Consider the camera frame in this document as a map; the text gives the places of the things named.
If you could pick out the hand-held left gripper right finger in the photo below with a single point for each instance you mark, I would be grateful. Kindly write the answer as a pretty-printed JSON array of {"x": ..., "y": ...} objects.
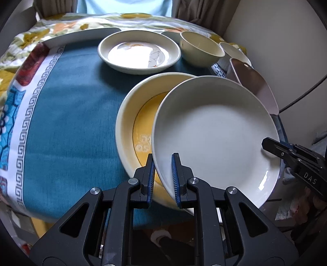
[{"x": 176, "y": 179}]

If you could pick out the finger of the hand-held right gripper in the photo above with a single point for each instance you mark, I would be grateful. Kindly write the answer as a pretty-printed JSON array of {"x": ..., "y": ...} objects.
[
  {"x": 273, "y": 147},
  {"x": 309, "y": 153}
]

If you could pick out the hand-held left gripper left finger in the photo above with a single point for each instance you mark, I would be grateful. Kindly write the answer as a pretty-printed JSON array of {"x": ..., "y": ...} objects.
[{"x": 150, "y": 176}]

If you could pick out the yellow plate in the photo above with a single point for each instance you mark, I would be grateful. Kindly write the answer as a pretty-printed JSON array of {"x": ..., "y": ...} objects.
[{"x": 127, "y": 122}]

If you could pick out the plain white plate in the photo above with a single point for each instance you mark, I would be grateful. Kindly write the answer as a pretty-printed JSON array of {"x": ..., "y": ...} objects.
[{"x": 217, "y": 128}]

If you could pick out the brown tray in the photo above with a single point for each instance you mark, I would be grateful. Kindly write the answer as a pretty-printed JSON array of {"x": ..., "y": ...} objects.
[{"x": 255, "y": 84}]

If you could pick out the small white bowl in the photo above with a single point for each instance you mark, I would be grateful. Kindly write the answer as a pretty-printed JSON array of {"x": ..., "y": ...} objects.
[{"x": 231, "y": 51}]

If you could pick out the large cream bowl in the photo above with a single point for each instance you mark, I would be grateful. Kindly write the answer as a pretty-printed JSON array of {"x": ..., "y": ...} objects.
[{"x": 201, "y": 51}]

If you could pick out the white plate with orange print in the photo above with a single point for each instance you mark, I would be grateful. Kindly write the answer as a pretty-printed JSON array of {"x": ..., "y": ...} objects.
[{"x": 138, "y": 53}]

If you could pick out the crumpled white tissue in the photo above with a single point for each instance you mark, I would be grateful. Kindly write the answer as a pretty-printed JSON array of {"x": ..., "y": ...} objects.
[{"x": 287, "y": 209}]

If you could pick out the blue patterned tablecloth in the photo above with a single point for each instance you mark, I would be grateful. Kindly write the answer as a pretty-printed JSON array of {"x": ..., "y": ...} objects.
[{"x": 76, "y": 115}]

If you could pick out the yellow cushion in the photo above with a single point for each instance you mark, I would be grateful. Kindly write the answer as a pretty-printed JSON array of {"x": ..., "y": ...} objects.
[{"x": 43, "y": 227}]

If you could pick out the beige curtain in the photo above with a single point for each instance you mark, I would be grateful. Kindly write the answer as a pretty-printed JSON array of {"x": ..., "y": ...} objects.
[
  {"x": 201, "y": 12},
  {"x": 56, "y": 7}
]

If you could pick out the light blue sheer curtain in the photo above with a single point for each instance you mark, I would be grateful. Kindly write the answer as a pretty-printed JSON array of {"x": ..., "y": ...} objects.
[{"x": 122, "y": 6}]

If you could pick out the floral blanket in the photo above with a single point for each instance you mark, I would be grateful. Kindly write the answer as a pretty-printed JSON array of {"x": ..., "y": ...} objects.
[{"x": 30, "y": 33}]

